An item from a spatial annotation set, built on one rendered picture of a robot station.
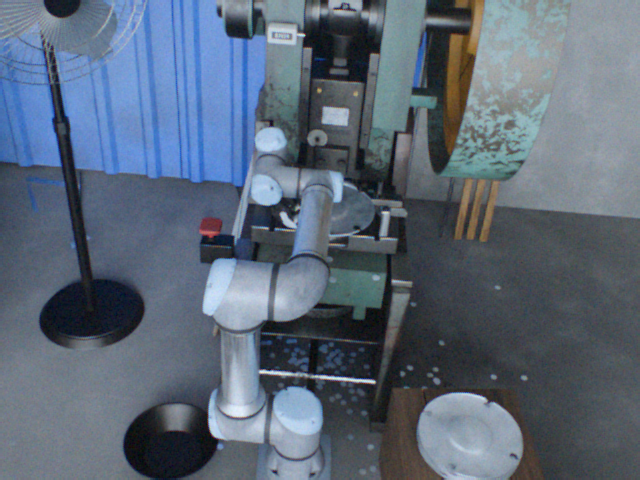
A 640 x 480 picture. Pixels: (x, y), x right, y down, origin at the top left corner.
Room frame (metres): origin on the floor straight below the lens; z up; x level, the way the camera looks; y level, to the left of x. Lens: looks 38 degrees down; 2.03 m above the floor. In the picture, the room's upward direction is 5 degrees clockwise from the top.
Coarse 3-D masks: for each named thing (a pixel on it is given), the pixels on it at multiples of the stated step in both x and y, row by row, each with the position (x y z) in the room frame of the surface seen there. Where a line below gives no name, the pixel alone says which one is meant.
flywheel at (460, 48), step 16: (464, 0) 2.22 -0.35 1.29; (480, 0) 1.89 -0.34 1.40; (480, 16) 1.86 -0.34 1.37; (448, 48) 2.19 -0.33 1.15; (464, 48) 1.91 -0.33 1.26; (448, 64) 2.14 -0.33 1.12; (464, 64) 2.06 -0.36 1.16; (448, 80) 2.10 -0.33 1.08; (464, 80) 2.01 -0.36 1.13; (448, 96) 2.05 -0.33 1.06; (464, 96) 1.96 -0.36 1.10; (448, 112) 1.98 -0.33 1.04; (448, 128) 1.91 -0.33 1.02; (448, 144) 1.86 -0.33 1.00
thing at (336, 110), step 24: (312, 72) 1.88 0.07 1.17; (336, 72) 1.88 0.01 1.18; (360, 72) 1.91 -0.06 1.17; (312, 96) 1.84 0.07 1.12; (336, 96) 1.84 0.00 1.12; (360, 96) 1.84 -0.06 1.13; (312, 120) 1.84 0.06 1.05; (336, 120) 1.84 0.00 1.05; (360, 120) 1.84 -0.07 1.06; (312, 144) 1.83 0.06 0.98; (336, 144) 1.84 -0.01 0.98; (336, 168) 1.81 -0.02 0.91
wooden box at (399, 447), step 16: (400, 400) 1.46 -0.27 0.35; (416, 400) 1.46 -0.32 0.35; (496, 400) 1.49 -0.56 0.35; (512, 400) 1.50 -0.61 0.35; (400, 416) 1.40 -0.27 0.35; (416, 416) 1.40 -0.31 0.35; (512, 416) 1.44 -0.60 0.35; (384, 432) 1.49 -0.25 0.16; (400, 432) 1.34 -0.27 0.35; (416, 432) 1.35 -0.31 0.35; (528, 432) 1.38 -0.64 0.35; (384, 448) 1.46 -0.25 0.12; (400, 448) 1.30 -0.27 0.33; (416, 448) 1.29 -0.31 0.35; (528, 448) 1.33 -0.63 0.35; (384, 464) 1.42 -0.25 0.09; (400, 464) 1.27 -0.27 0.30; (416, 464) 1.24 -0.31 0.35; (528, 464) 1.27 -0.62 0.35
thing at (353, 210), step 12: (348, 192) 1.89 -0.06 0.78; (360, 192) 1.90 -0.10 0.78; (336, 204) 1.81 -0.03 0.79; (348, 204) 1.83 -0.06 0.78; (360, 204) 1.83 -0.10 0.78; (372, 204) 1.84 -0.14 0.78; (336, 216) 1.75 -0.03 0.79; (348, 216) 1.77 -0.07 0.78; (360, 216) 1.77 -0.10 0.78; (372, 216) 1.78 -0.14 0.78; (336, 228) 1.70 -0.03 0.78; (348, 228) 1.71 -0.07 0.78
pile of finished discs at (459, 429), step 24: (432, 408) 1.41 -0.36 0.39; (456, 408) 1.42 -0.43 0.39; (480, 408) 1.42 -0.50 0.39; (432, 432) 1.32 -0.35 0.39; (456, 432) 1.32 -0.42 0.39; (480, 432) 1.33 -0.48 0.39; (504, 432) 1.34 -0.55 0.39; (432, 456) 1.24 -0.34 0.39; (456, 456) 1.25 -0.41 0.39; (480, 456) 1.26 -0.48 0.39; (504, 456) 1.26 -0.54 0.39
